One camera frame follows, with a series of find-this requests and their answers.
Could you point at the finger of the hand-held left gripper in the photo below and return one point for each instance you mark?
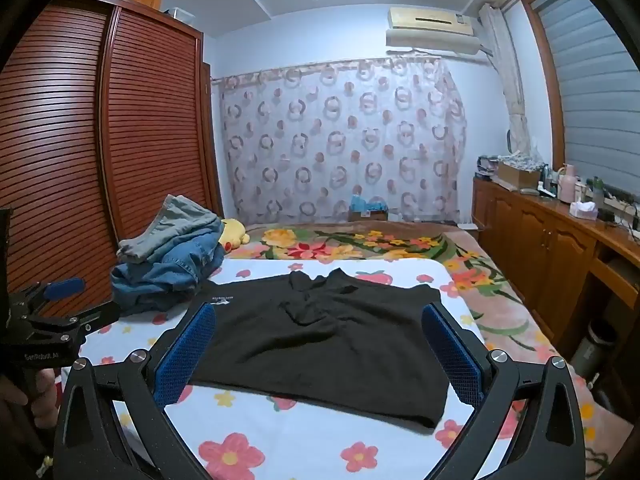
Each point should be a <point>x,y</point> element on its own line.
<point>65,287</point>
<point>95,317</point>

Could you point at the yellow plush toy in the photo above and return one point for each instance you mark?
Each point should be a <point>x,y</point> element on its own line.
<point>232,232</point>

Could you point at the pink thermos jug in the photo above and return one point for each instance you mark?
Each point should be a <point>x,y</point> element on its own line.
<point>567,185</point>

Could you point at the pink floral fleece blanket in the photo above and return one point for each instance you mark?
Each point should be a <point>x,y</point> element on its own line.
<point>480,280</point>

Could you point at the black pants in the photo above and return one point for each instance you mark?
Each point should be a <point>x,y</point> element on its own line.
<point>320,340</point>

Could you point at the cardboard box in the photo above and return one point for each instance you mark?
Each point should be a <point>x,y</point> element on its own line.
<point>517,176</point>

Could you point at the white air conditioner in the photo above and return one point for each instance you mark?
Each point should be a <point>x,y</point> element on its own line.
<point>430,27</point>

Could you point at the blue bag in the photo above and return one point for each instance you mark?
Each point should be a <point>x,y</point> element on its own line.
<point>367,206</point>

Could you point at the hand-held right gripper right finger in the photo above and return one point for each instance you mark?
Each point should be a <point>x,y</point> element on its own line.
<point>452,360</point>

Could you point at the grey trash bin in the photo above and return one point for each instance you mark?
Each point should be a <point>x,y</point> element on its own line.
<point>592,350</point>

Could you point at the wooden sideboard cabinet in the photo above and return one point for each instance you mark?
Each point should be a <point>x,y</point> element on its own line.
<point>540,240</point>

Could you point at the wooden window frame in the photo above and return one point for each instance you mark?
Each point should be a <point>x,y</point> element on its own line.
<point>542,60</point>

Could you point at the white storage box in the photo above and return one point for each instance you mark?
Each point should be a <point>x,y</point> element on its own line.
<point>182,16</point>

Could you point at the beige tied curtain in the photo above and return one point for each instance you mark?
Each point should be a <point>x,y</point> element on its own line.
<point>512,95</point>

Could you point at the wooden slatted wardrobe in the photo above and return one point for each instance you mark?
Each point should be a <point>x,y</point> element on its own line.
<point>150,110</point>

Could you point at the dark printed box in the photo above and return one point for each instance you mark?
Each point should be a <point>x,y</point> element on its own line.
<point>486,167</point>

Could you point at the white flower print blanket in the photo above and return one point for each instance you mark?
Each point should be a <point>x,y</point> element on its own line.
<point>310,440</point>

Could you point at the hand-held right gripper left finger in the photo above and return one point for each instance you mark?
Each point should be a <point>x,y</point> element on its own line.
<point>185,355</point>

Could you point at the person's left hand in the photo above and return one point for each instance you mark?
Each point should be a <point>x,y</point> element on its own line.
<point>48,390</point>

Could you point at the grey-green folded pants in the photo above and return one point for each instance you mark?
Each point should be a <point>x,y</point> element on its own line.
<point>175,225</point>

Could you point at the grey window blind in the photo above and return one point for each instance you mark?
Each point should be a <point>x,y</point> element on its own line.
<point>590,85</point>

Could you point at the blue denim jeans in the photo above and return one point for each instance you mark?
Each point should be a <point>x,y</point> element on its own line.
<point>165,275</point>

